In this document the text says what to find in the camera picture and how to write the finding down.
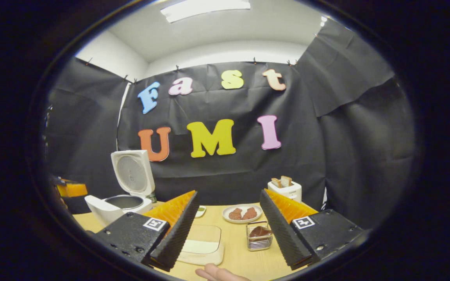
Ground wire chopstick holder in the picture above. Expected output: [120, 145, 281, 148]
[246, 221, 273, 251]

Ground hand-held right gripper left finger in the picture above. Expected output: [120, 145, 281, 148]
[92, 190, 200, 272]

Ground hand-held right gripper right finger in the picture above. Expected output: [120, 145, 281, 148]
[259, 189, 366, 270]

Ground white rice cooker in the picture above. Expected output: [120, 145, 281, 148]
[84, 150, 156, 228]

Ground black backdrop cloth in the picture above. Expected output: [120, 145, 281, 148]
[45, 20, 417, 231]

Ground clear box of rice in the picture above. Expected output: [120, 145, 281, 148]
[176, 224, 225, 266]

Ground white round plate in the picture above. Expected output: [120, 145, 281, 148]
[222, 204, 263, 224]

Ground white toaster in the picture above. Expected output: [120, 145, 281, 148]
[267, 181, 302, 203]

